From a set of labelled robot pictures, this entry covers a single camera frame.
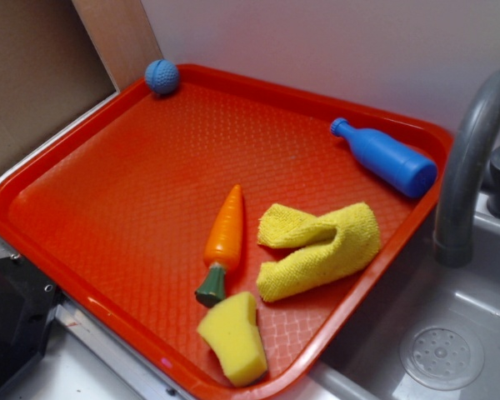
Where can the red plastic tray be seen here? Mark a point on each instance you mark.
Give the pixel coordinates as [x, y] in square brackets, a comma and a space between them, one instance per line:
[118, 211]

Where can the orange toy carrot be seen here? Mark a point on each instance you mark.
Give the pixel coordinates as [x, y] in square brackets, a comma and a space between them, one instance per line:
[223, 249]

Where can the blue dimpled ball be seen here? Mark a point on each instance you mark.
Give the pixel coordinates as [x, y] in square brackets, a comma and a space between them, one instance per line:
[162, 77]

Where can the blue toy bottle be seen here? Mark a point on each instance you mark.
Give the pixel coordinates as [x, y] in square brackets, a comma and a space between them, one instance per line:
[406, 170]

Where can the yellow cloth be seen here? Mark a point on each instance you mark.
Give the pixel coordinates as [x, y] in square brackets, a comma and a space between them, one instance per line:
[324, 249]

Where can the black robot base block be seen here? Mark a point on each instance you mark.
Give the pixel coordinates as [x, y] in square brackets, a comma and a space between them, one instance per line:
[28, 301]

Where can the yellow sponge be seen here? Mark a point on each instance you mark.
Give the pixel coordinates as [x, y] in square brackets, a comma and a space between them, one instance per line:
[230, 329]

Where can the grey toy faucet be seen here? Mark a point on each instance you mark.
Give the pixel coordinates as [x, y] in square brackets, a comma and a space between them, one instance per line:
[474, 159]

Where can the grey toy sink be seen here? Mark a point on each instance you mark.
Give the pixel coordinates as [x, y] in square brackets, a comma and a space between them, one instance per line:
[425, 331]

